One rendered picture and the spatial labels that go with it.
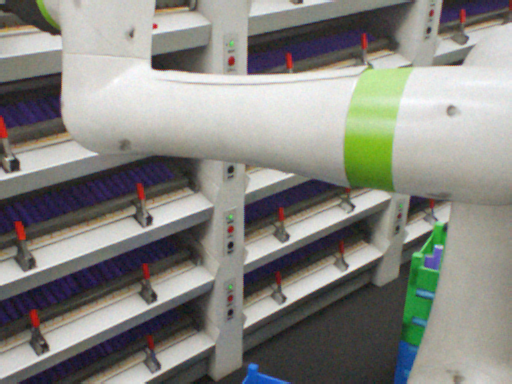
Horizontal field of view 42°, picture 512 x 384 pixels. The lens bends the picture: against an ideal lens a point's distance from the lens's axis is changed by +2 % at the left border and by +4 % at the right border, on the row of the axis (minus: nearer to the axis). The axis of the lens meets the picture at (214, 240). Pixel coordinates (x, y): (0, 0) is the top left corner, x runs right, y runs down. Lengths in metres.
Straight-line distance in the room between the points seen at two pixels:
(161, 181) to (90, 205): 0.19
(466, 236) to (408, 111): 0.27
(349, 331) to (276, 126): 1.38
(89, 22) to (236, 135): 0.21
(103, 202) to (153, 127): 0.69
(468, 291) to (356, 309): 1.22
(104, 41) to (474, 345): 0.58
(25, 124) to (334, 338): 1.09
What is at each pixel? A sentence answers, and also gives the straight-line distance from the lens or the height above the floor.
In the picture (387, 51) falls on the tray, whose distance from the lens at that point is 1.92.
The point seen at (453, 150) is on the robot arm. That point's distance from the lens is 0.61.
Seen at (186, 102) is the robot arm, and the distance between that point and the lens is 0.71.
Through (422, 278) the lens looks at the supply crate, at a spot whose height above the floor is 0.35.
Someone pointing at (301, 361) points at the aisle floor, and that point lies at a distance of 1.86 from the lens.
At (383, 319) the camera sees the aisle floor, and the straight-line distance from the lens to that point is 2.06.
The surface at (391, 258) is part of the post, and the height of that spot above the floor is 0.09.
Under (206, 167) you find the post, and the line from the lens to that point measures 1.48.
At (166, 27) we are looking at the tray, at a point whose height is 0.91.
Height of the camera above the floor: 1.16
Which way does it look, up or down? 29 degrees down
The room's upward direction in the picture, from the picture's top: 1 degrees counter-clockwise
